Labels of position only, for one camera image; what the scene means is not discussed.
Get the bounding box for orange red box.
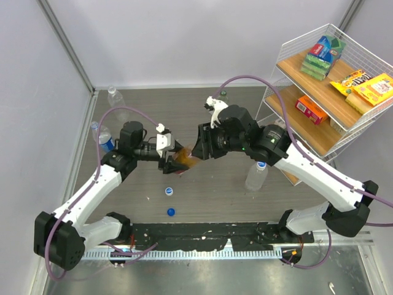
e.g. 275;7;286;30
295;95;328;125

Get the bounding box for blue label water bottle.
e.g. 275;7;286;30
90;121;115;152

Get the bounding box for clear empty plastic bottle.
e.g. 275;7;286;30
107;85;130;123

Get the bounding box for amber tea bottle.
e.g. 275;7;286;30
173;146;200;168

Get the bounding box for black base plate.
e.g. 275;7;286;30
95;221;316;252

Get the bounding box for yellow sponge pack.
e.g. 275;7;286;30
345;73;392;115

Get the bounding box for small white box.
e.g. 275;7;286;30
274;119;286;128

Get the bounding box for green cap glass bottle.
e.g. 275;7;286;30
216;90;229;105

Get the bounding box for white wire shelf rack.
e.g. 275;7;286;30
254;23;393;186

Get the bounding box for white slotted cable duct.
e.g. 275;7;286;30
82;246;282;261

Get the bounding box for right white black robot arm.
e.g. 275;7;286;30
192;98;378;243

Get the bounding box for yellow candy bag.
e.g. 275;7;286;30
330;69;373;96

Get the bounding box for dark blue bottle cap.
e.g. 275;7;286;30
167;208;176;216

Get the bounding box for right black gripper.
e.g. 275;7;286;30
192;120;247;161

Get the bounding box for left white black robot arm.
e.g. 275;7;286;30
34;121;186;271

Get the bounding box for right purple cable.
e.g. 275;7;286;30
211;76;393;227

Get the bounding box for green sponge pack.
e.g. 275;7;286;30
300;35;346;81

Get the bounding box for clear bottle blue cap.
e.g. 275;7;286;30
245;162;268;191

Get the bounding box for blue white bottle cap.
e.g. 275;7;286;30
165;187;174;196

